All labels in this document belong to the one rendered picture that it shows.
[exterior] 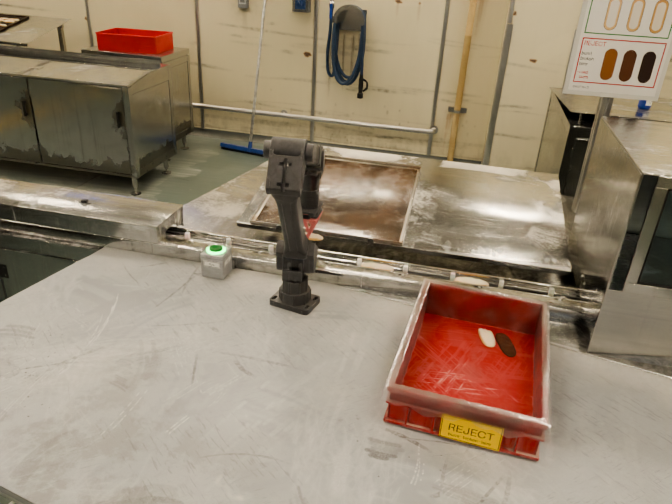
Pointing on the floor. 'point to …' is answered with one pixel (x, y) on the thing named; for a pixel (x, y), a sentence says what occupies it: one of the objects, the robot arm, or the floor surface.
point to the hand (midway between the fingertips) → (307, 233)
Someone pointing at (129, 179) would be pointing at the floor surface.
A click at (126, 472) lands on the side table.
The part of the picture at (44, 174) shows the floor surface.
